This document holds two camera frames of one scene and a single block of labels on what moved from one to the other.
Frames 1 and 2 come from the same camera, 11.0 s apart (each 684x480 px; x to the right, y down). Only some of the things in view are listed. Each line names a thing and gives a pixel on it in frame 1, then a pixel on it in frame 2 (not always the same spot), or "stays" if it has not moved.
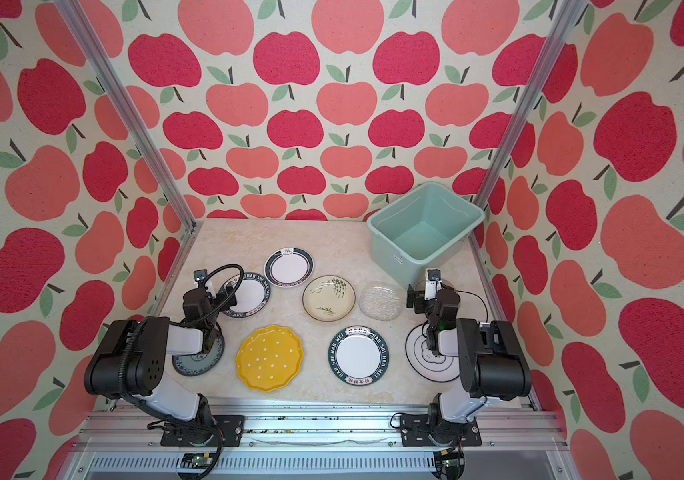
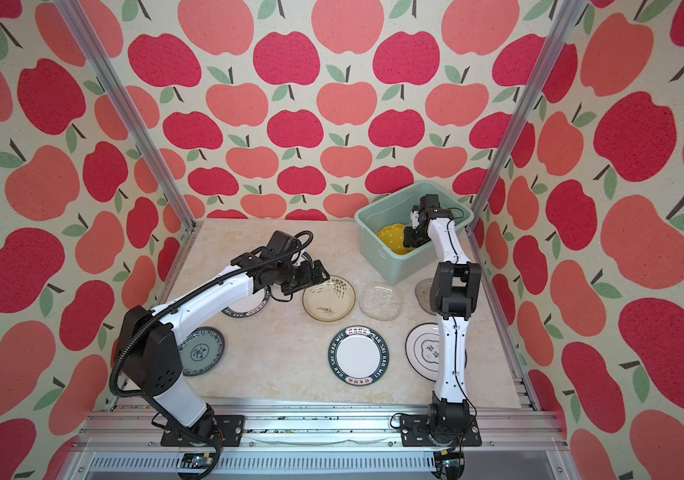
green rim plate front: [358, 355] stays
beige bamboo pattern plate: [328, 298] stays
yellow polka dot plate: [270, 358] → [393, 237]
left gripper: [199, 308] → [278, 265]
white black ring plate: [426, 365] stays
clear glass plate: [380, 302] stays
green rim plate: [252, 296] stays
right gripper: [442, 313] → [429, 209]
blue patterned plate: [197, 364] stays
